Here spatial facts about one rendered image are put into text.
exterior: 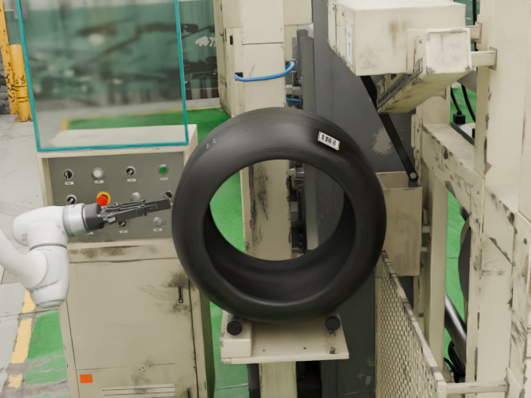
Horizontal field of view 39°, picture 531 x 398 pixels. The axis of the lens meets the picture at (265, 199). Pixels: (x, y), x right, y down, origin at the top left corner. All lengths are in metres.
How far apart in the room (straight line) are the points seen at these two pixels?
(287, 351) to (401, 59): 0.95
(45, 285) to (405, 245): 1.10
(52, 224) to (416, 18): 1.12
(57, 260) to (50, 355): 2.02
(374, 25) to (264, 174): 0.84
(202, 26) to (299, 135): 9.14
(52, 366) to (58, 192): 1.34
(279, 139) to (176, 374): 1.38
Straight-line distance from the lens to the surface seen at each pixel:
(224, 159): 1.97
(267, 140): 1.96
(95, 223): 2.16
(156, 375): 3.08
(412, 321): 1.98
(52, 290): 2.11
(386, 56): 1.71
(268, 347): 2.26
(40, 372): 3.98
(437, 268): 2.50
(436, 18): 1.73
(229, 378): 3.69
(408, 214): 2.40
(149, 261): 2.87
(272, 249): 2.47
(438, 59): 1.64
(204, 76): 11.14
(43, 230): 2.17
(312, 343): 2.28
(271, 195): 2.41
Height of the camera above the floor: 1.89
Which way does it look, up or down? 18 degrees down
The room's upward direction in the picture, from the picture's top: 3 degrees counter-clockwise
